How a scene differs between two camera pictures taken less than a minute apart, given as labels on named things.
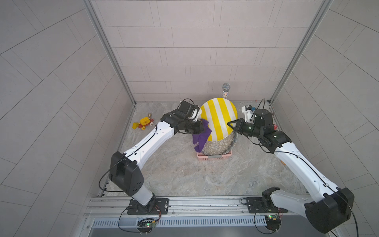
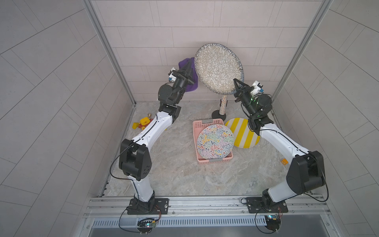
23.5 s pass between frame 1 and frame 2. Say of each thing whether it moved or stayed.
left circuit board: stayed
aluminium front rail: stayed
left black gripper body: moved
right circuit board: stayed
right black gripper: moved
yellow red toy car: stayed
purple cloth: moved
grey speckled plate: moved
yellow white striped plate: moved
